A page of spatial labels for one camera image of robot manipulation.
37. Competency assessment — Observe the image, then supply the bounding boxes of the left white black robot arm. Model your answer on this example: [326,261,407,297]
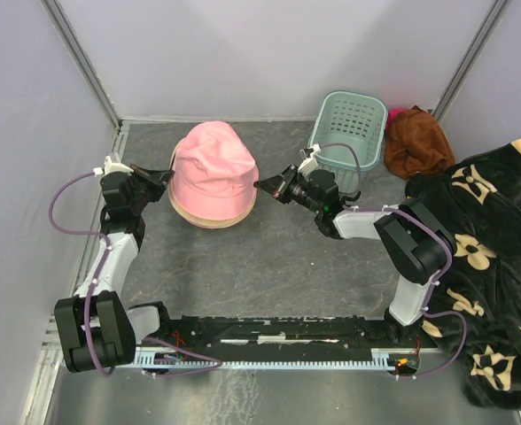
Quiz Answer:
[54,157,174,376]

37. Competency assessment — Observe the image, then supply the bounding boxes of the black floral blanket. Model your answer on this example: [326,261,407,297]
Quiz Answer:
[405,139,521,411]

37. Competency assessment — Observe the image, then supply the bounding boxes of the beige pink hats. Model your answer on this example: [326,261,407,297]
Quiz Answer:
[167,148,257,230]

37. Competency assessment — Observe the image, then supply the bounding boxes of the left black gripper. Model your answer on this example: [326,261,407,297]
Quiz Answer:
[126,164,173,214]

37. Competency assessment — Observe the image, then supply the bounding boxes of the brown cloth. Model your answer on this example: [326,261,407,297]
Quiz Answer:
[384,106,455,180]

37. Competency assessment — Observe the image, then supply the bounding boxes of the red cloth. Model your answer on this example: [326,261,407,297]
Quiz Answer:
[385,108,406,129]

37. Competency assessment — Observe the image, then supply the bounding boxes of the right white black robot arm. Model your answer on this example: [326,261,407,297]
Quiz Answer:
[254,165,456,346]

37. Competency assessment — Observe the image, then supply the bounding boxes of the light blue cable duct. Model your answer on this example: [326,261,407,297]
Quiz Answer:
[128,349,420,372]

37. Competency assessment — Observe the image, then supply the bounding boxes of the aluminium corner post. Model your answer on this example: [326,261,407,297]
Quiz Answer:
[432,0,510,121]
[40,0,121,128]

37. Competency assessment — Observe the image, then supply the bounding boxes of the left aluminium corner post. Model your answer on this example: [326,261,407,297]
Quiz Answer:
[40,0,121,128]

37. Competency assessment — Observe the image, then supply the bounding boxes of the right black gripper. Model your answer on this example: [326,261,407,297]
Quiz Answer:
[253,164,321,214]

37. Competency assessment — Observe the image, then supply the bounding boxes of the right aluminium corner post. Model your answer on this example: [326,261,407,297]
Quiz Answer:
[432,0,510,121]

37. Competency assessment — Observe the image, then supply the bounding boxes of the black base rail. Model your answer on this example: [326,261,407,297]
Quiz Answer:
[152,316,425,360]

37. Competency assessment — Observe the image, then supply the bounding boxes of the teal plastic basket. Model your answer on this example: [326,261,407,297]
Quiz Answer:
[307,90,387,194]

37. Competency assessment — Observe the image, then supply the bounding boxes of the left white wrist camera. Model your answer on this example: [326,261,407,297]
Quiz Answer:
[93,152,133,177]

